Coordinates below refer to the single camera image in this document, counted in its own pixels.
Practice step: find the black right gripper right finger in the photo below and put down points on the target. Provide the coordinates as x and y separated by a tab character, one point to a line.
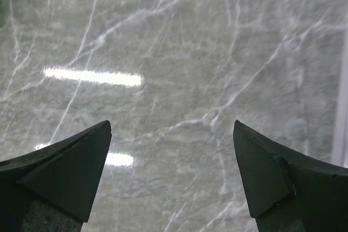
287	190

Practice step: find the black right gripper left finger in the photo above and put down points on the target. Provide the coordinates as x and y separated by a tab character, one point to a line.
54	188

